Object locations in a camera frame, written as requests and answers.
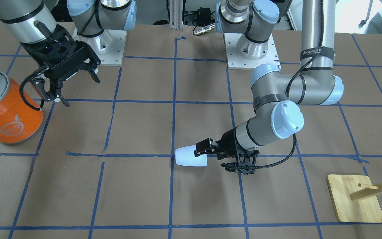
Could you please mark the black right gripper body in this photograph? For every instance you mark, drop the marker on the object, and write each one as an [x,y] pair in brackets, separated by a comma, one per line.
[37,57]

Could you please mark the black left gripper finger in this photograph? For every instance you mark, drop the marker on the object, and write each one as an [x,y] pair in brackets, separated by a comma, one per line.
[207,146]

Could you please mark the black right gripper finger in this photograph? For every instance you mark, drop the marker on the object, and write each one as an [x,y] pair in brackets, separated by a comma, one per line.
[89,64]
[54,93]

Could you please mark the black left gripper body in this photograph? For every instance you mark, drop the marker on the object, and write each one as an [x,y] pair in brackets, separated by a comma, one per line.
[228,142]

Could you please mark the light blue plastic cup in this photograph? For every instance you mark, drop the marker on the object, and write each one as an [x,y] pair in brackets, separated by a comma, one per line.
[185,156]

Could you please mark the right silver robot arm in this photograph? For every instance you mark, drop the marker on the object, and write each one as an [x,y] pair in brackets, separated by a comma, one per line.
[31,21]

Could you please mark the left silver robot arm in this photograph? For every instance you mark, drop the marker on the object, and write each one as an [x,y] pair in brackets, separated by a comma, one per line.
[276,96]

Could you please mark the wooden cup rack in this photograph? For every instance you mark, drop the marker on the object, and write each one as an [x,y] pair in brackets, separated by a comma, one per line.
[354,198]

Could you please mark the large orange can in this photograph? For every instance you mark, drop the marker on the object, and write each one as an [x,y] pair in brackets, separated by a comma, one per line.
[17,120]

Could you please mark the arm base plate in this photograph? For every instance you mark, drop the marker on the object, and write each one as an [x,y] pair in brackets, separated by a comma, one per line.
[109,46]
[242,54]

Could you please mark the aluminium frame post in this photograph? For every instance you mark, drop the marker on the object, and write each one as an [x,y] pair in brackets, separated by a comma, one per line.
[175,14]

